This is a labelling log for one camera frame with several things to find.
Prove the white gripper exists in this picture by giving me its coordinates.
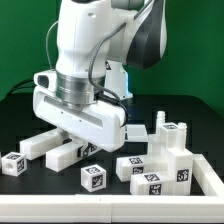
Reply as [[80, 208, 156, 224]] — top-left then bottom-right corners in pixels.
[[33, 86, 125, 158]]

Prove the white long side bar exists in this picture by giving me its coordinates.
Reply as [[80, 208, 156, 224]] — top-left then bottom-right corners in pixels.
[[45, 139, 103, 173], [20, 128, 69, 160]]

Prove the white chair seat part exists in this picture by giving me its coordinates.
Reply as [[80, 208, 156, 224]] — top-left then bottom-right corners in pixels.
[[148, 111, 193, 195]]

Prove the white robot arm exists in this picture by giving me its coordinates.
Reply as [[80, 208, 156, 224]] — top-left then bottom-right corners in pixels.
[[33, 0, 167, 152]]

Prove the white flat chair back panel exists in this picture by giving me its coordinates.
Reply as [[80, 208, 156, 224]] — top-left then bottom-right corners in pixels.
[[125, 124, 148, 142]]

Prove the white cube nut with tag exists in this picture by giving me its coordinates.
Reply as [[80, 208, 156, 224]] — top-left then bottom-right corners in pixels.
[[81, 164, 106, 192]]

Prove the white cube nut far left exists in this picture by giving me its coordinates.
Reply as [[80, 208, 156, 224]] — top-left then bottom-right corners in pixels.
[[1, 152, 27, 176]]

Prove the white L-shaped border fence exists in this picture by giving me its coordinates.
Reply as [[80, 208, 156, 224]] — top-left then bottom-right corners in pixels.
[[0, 154, 224, 224]]

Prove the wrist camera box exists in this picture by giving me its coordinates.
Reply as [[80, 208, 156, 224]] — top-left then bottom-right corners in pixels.
[[34, 70, 57, 93]]

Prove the black cable bundle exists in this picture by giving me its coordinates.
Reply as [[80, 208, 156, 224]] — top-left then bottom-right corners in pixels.
[[4, 78, 38, 98]]

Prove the grey cable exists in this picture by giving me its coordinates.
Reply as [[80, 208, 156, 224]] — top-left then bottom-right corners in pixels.
[[44, 0, 154, 128]]

